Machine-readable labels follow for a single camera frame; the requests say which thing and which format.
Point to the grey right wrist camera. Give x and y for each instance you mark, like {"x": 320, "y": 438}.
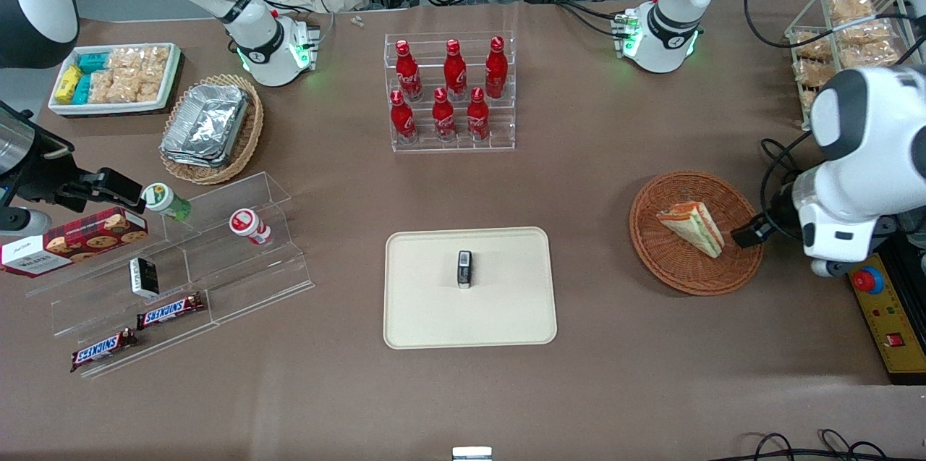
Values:
{"x": 22, "y": 221}

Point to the red white small bottle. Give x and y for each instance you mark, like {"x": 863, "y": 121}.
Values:
{"x": 249, "y": 224}

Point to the clear rice cracker bag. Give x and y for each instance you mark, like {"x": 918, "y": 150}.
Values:
{"x": 156, "y": 63}
{"x": 102, "y": 87}
{"x": 137, "y": 89}
{"x": 124, "y": 61}

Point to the small white grey block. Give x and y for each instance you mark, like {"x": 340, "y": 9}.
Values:
{"x": 472, "y": 454}

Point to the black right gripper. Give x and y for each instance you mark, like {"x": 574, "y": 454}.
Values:
{"x": 41, "y": 176}

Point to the white rectangular snack tray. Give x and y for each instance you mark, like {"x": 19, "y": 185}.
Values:
{"x": 108, "y": 108}

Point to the yellow black control box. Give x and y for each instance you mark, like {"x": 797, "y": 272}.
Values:
{"x": 886, "y": 316}

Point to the green capped small bottle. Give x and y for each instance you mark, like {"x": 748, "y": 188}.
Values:
{"x": 165, "y": 200}

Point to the clear acrylic bottle rack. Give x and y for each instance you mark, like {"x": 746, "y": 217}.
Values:
{"x": 499, "y": 128}

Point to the yellow snack packet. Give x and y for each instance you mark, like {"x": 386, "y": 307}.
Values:
{"x": 68, "y": 85}

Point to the triangular sandwich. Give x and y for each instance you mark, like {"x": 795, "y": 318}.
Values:
{"x": 694, "y": 226}

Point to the brown Snickers bar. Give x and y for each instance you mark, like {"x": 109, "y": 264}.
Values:
{"x": 170, "y": 311}
{"x": 105, "y": 349}

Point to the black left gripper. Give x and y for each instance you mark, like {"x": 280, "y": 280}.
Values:
{"x": 780, "y": 216}

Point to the red emergency stop button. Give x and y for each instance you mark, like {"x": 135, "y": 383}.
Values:
{"x": 867, "y": 280}

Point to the teal snack packet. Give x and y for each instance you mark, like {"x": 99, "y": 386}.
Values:
{"x": 92, "y": 63}
{"x": 82, "y": 90}

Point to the red plaid cookie box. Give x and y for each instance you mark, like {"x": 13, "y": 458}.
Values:
{"x": 72, "y": 240}

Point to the cream rectangular tray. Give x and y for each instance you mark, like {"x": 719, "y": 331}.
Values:
{"x": 434, "y": 316}

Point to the round brown wicker basket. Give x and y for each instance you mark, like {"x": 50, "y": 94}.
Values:
{"x": 665, "y": 258}

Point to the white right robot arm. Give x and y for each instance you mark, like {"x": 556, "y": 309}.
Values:
{"x": 253, "y": 41}

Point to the red cola bottle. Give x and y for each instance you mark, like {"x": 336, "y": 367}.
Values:
{"x": 408, "y": 74}
{"x": 443, "y": 119}
{"x": 402, "y": 121}
{"x": 454, "y": 74}
{"x": 496, "y": 70}
{"x": 477, "y": 117}

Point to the small black rectangular device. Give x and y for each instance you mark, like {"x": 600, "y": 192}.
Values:
{"x": 465, "y": 269}

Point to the clear fried snack bag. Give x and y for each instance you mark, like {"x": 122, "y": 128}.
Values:
{"x": 872, "y": 56}
{"x": 814, "y": 72}
{"x": 808, "y": 99}
{"x": 850, "y": 6}
{"x": 812, "y": 46}
{"x": 864, "y": 32}

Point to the small black white box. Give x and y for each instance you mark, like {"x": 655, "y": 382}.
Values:
{"x": 145, "y": 278}

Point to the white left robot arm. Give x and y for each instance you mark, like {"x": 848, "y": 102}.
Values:
{"x": 861, "y": 157}

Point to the oval tan wicker basket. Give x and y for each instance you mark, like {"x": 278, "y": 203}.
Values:
{"x": 249, "y": 135}

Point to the black tabletop appliance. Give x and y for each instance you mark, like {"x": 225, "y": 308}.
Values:
{"x": 908, "y": 238}

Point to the stacked aluminium foil containers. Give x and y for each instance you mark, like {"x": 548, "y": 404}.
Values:
{"x": 206, "y": 124}

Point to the clear acrylic stepped shelf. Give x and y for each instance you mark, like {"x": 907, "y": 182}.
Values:
{"x": 239, "y": 280}

